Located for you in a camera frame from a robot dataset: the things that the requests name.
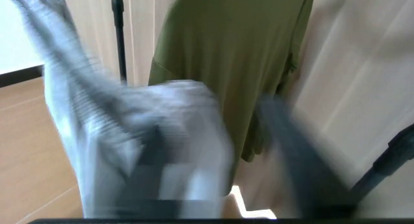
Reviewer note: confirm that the black clothes rack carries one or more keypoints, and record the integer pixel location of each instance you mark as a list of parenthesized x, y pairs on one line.
[(119, 23)]

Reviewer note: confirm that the green printed shirt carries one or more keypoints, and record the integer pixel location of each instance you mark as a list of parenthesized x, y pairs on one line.
[(233, 39)]

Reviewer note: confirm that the pale grey garment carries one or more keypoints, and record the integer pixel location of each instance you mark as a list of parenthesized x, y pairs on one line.
[(97, 120)]

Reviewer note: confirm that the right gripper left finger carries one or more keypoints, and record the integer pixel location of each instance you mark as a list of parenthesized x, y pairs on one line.
[(148, 185)]

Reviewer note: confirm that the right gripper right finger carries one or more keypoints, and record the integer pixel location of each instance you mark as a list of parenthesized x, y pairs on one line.
[(307, 172)]

